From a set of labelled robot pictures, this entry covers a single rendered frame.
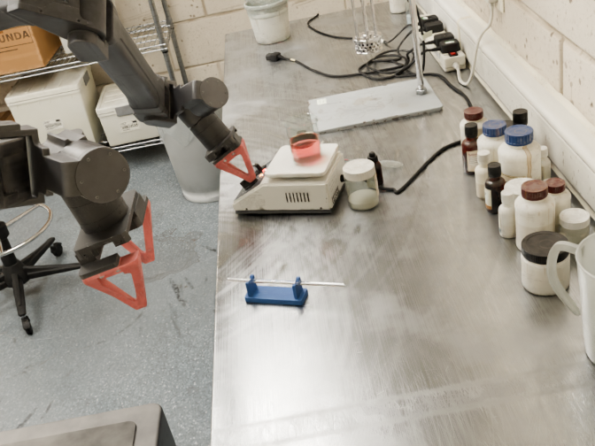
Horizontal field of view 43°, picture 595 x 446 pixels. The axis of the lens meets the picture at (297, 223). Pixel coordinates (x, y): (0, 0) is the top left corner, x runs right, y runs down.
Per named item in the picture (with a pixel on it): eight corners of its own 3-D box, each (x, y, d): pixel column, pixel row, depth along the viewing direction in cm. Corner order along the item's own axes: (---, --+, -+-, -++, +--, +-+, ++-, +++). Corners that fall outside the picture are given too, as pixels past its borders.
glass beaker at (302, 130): (284, 165, 143) (275, 125, 138) (305, 150, 147) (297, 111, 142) (313, 172, 138) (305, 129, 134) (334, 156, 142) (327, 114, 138)
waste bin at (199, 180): (173, 213, 313) (145, 120, 292) (179, 178, 341) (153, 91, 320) (251, 198, 312) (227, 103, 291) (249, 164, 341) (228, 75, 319)
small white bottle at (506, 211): (522, 232, 125) (521, 190, 120) (511, 241, 123) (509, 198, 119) (506, 226, 127) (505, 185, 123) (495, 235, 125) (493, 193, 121)
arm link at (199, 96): (141, 79, 138) (141, 125, 137) (166, 57, 129) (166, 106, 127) (200, 89, 145) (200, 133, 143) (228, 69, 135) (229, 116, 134)
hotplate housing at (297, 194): (234, 216, 147) (224, 180, 143) (255, 182, 157) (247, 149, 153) (343, 215, 140) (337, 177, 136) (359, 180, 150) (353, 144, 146)
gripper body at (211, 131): (239, 132, 148) (214, 103, 146) (237, 143, 138) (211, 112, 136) (214, 152, 149) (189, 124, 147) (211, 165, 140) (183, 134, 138)
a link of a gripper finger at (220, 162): (266, 163, 150) (235, 126, 147) (266, 173, 143) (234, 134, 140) (240, 184, 151) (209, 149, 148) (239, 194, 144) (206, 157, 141)
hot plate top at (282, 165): (263, 178, 141) (262, 174, 140) (282, 149, 150) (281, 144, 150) (325, 177, 137) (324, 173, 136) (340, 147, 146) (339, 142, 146)
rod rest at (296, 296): (244, 302, 122) (239, 284, 120) (251, 289, 125) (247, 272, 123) (302, 305, 118) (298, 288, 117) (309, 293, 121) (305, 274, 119)
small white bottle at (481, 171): (476, 200, 136) (473, 157, 131) (476, 190, 138) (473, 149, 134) (496, 199, 135) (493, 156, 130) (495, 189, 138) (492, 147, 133)
